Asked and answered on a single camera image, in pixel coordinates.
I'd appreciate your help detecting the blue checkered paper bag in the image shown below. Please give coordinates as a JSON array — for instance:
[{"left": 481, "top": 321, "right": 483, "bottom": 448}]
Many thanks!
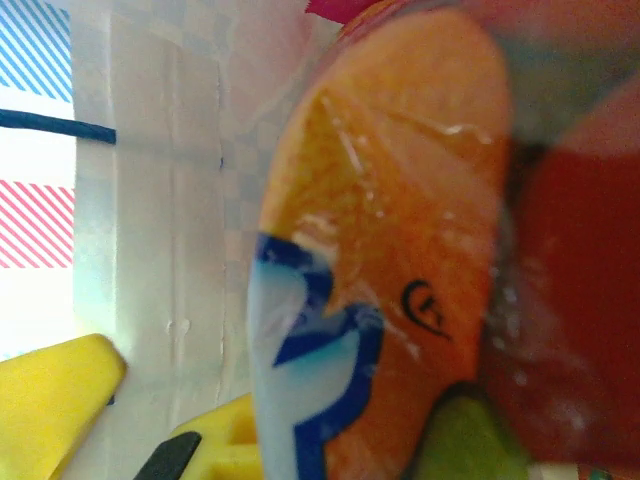
[{"left": 69, "top": 0, "right": 321, "bottom": 480}]

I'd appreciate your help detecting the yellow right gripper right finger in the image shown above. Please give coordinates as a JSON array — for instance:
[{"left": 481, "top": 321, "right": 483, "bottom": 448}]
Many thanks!
[{"left": 133, "top": 392, "right": 261, "bottom": 480}]

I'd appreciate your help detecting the pink-edged assorted candy bag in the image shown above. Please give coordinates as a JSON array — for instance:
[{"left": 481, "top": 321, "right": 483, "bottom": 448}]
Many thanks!
[{"left": 247, "top": 0, "right": 640, "bottom": 480}]

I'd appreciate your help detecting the blue cable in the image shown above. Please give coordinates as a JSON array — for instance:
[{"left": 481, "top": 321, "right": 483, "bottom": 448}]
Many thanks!
[{"left": 0, "top": 109, "right": 117, "bottom": 146}]

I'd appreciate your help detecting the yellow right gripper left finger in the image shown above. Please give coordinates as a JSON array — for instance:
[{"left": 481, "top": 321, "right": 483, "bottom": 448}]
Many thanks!
[{"left": 0, "top": 333, "right": 127, "bottom": 480}]

